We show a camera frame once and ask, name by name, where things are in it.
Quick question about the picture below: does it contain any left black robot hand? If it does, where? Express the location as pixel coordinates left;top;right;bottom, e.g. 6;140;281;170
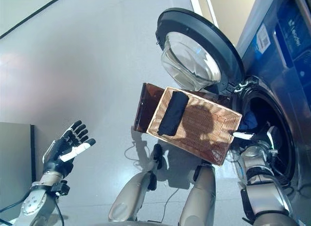
42;120;97;177

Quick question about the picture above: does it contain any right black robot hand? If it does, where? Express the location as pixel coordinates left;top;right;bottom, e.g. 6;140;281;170
233;125;277;151

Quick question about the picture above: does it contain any blue garment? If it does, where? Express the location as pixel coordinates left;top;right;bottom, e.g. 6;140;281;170
239;111;259;132

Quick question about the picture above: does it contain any grey front-load washing machine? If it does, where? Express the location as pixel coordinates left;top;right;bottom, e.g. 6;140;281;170
230;0;311;226

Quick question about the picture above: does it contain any grey cabinet with black edge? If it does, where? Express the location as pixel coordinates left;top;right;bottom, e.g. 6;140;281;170
0;122;37;188

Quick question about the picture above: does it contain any rectangular wicker basket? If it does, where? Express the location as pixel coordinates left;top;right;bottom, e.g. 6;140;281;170
146;87;242;166

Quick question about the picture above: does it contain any right silver robot leg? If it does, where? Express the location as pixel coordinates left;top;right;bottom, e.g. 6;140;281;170
181;162;217;226

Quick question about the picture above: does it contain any blue barcode sticker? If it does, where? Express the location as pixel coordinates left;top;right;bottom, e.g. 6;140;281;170
252;23;272;54

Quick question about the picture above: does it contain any large black rolled garment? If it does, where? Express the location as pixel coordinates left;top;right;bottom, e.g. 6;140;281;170
157;91;190;137

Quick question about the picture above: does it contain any grey robot torso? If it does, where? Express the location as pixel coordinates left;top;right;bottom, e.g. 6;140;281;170
94;220;182;226

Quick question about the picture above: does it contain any round glass washer door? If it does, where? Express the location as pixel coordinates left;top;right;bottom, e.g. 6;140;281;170
155;7;245;92

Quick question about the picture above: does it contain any white built-in cabinet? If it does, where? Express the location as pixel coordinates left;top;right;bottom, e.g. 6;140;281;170
188;0;260;43

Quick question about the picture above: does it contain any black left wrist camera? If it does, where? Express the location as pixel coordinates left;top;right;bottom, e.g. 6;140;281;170
52;179;70;196

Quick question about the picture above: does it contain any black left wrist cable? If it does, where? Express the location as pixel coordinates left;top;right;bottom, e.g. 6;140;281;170
0;195;66;226

